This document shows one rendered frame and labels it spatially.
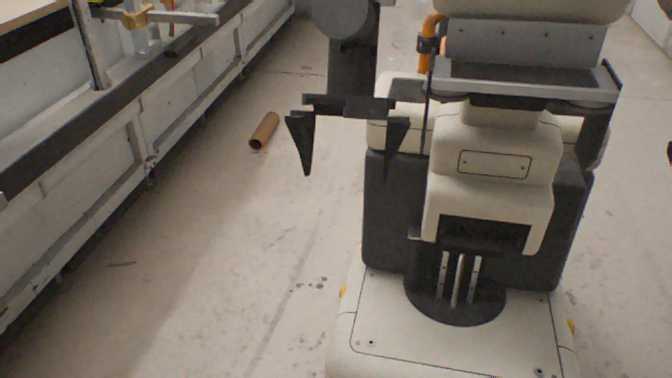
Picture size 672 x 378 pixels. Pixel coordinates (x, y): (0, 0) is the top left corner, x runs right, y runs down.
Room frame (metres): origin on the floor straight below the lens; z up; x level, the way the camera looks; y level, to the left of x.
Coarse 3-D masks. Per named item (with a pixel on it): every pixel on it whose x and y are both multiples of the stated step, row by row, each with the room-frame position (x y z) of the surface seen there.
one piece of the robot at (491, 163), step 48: (432, 0) 0.82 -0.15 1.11; (480, 0) 0.79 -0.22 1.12; (528, 0) 0.77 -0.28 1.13; (576, 0) 0.76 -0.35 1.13; (624, 0) 0.75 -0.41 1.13; (432, 144) 0.82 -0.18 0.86; (480, 144) 0.78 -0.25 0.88; (528, 144) 0.77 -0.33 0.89; (432, 192) 0.76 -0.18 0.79; (480, 192) 0.75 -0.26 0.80; (528, 192) 0.75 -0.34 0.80; (432, 240) 0.77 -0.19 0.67; (528, 240) 0.73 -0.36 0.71
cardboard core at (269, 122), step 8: (272, 112) 2.54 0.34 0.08; (264, 120) 2.45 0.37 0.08; (272, 120) 2.47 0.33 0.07; (264, 128) 2.36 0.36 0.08; (272, 128) 2.42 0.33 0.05; (256, 136) 2.27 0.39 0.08; (264, 136) 2.30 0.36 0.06; (248, 144) 2.27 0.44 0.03; (256, 144) 2.31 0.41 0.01; (264, 144) 2.28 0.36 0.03
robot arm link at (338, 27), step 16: (320, 0) 0.51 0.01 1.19; (336, 0) 0.51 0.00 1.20; (352, 0) 0.51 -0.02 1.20; (368, 0) 0.50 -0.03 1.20; (320, 16) 0.50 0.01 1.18; (336, 16) 0.50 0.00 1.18; (352, 16) 0.50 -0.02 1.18; (368, 16) 0.50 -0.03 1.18; (336, 32) 0.50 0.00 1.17; (352, 32) 0.49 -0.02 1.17; (368, 32) 0.53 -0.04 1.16
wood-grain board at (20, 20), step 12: (0, 0) 1.63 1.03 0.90; (12, 0) 1.63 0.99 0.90; (24, 0) 1.63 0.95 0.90; (36, 0) 1.64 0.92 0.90; (48, 0) 1.64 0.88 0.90; (60, 0) 1.65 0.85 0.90; (0, 12) 1.51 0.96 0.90; (12, 12) 1.51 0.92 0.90; (24, 12) 1.51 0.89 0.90; (36, 12) 1.54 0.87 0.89; (48, 12) 1.59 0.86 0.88; (0, 24) 1.40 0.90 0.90; (12, 24) 1.44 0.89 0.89; (24, 24) 1.48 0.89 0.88
